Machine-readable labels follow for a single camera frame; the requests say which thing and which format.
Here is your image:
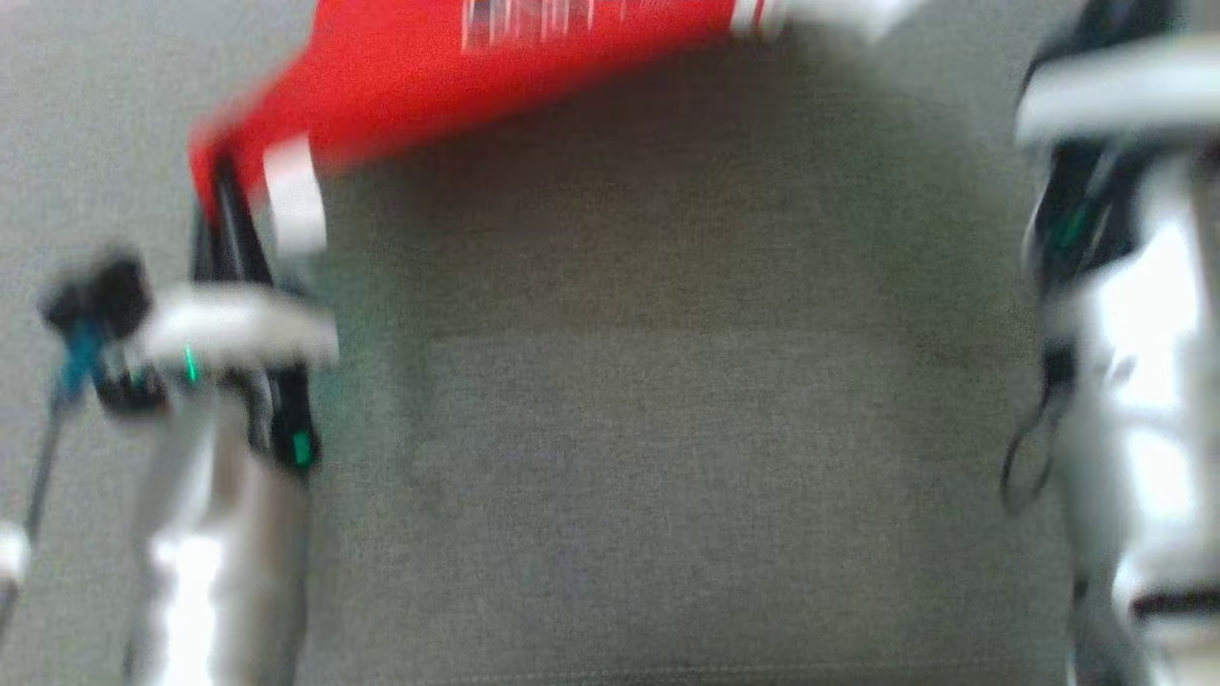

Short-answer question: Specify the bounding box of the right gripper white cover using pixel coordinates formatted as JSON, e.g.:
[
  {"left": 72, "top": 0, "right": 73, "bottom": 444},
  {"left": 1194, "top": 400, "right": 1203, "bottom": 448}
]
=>
[{"left": 1012, "top": 0, "right": 1220, "bottom": 296}]

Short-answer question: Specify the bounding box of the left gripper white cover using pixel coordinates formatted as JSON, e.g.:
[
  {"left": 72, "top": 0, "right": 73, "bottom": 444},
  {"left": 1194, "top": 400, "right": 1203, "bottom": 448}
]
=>
[{"left": 129, "top": 155, "right": 341, "bottom": 482}]

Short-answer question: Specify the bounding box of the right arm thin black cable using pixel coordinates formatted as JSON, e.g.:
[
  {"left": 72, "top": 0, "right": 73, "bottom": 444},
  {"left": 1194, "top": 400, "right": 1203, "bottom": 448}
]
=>
[{"left": 999, "top": 348, "right": 1080, "bottom": 517}]

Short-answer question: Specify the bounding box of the left camera cable blue plug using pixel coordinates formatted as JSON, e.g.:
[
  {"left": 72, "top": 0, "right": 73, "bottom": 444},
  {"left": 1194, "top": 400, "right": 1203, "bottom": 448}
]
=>
[{"left": 17, "top": 324, "right": 108, "bottom": 582}]

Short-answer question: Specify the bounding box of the grey fabric sofa seat cushion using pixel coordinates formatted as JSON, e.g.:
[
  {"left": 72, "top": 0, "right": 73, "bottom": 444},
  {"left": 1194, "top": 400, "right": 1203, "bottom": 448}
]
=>
[{"left": 0, "top": 0, "right": 1220, "bottom": 686}]

